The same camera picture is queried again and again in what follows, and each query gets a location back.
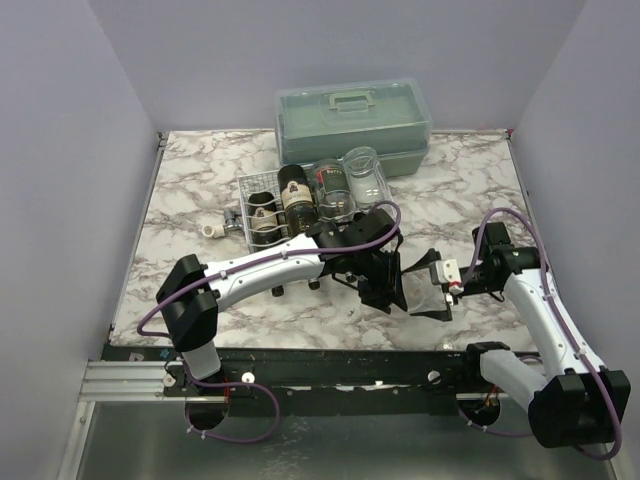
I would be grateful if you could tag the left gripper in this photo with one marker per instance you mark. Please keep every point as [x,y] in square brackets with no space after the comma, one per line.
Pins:
[383,296]

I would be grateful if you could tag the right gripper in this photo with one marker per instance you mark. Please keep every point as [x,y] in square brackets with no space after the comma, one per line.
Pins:
[451,298]

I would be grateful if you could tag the clear bottle silver cap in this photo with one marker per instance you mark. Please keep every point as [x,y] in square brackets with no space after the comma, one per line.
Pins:
[366,178]

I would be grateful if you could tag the clear bottle cream label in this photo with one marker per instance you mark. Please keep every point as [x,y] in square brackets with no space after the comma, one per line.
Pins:
[418,284]

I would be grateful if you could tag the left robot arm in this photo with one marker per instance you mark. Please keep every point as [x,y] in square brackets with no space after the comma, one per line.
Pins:
[194,293]

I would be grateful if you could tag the clear bottle dark label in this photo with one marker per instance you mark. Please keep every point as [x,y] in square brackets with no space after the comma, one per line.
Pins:
[332,193]

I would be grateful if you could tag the dark wine bottle upper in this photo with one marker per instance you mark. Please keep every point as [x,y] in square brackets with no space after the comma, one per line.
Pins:
[297,199]

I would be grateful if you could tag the dark wine bottle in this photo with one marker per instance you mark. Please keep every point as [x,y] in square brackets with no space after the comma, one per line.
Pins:
[264,226]
[297,199]

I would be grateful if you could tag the dark wine bottle lower left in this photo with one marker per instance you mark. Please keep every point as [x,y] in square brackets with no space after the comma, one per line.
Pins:
[264,226]

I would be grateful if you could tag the green plastic toolbox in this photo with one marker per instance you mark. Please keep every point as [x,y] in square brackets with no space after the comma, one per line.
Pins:
[390,116]

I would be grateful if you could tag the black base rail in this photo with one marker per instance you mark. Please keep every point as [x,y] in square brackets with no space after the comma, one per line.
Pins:
[261,382]

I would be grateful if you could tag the white wire wine rack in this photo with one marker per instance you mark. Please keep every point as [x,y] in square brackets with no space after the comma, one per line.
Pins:
[379,220]

